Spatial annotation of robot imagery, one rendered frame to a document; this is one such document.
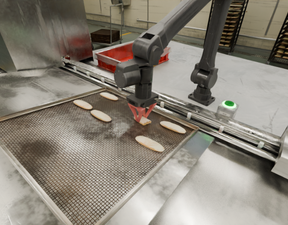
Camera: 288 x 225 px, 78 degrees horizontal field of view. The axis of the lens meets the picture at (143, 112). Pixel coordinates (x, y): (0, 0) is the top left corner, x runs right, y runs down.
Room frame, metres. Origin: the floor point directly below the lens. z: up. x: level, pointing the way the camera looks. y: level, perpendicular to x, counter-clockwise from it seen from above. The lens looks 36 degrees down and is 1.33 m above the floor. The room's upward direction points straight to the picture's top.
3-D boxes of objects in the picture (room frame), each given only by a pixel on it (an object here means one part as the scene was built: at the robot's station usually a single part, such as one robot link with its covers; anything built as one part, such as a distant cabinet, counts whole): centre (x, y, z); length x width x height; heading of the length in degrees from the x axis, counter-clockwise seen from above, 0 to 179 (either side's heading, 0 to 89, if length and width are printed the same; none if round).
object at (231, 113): (0.64, -0.37, 0.84); 0.08 x 0.08 x 0.11; 52
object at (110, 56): (1.32, 0.07, 0.87); 0.49 x 0.34 x 0.10; 138
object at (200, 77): (0.79, -0.30, 0.94); 0.09 x 0.05 x 0.10; 132
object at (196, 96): (0.81, -0.31, 0.86); 0.12 x 0.09 x 0.08; 44
